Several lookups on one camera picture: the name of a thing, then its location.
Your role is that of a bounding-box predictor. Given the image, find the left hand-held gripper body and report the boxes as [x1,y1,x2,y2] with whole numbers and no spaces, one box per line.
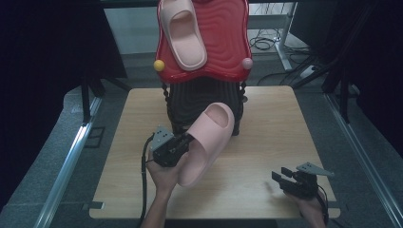
[149,124,191,168]

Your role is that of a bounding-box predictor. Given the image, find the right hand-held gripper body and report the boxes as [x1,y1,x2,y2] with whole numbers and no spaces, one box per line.
[284,161,336,200]

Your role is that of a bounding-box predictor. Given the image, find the pink foam slipper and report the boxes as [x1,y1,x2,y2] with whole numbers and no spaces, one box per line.
[158,0,208,72]
[177,102,236,188]

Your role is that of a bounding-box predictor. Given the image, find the black shoe rack red shelf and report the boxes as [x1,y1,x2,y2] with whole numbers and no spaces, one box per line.
[153,0,255,137]

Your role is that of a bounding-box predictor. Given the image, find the person's right hand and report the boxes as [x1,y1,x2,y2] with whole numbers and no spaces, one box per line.
[284,190,328,228]

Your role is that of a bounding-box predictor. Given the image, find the black metal stand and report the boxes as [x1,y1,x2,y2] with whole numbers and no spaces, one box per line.
[79,70,131,125]
[291,0,381,125]

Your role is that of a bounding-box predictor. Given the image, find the white power strip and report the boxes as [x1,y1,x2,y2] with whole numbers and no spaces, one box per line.
[298,64,318,80]

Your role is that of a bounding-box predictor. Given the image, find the black curtain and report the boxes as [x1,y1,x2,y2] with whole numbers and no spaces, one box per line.
[0,0,128,207]

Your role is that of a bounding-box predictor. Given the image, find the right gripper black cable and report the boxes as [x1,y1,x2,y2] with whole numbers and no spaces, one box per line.
[317,184,331,228]

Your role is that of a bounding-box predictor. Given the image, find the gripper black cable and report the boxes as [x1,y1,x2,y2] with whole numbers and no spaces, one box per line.
[138,132,156,228]
[317,184,331,228]

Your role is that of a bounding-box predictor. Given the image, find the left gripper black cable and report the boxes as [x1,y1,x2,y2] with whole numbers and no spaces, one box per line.
[138,132,156,228]

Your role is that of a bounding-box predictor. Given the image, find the aluminium floor rail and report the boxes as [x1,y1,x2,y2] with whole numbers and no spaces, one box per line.
[33,96,103,228]
[324,93,403,228]

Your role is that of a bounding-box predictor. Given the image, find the coiled black floor cables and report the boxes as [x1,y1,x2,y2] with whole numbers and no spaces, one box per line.
[249,29,281,51]

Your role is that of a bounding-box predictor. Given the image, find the white desk frame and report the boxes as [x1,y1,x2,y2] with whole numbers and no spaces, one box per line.
[246,2,298,71]

